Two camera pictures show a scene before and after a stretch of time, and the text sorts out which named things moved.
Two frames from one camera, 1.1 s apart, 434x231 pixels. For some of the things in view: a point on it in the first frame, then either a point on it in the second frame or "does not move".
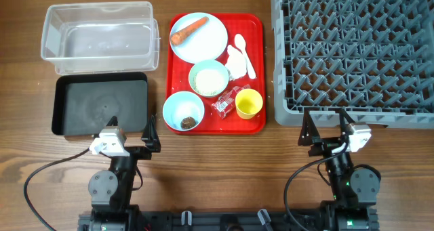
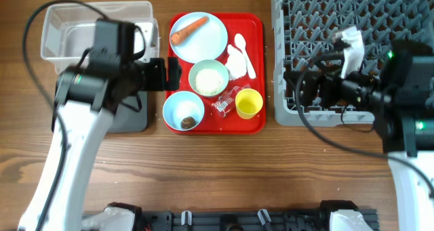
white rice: [210, 81] does not move
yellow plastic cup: [248, 103] does not move
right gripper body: [324, 148] -> [332, 88]
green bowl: [209, 78] does not move
